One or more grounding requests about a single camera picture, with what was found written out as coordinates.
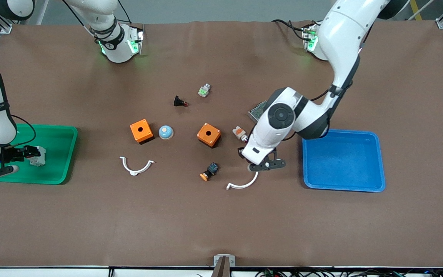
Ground red white pilot light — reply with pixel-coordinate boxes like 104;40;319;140
232;125;249;143

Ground green plastic tray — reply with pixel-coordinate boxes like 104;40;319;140
0;124;78;185

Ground orange plastic button box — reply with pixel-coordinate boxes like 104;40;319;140
130;119;155;145
197;123;222;148

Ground large white pipe clamp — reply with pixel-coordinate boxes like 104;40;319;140
226;171;259;190

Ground orange mushroom push button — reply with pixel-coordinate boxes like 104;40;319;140
200;162;219;182

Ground metal mesh power supply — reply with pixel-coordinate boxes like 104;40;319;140
248;100;268;123

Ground blue plastic tray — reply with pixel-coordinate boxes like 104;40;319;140
302;128;386;192

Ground brown table mat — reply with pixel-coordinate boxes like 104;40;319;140
0;19;443;268

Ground small white pipe clamp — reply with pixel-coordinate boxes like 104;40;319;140
120;156;155;176

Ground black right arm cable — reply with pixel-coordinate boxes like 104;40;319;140
11;115;37;147

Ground grey metal mount bracket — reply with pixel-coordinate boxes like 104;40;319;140
212;254;236;277

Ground black left base cables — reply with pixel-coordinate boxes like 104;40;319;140
271;18;314;41

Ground black right base cable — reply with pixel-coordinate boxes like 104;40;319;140
118;0;132;23

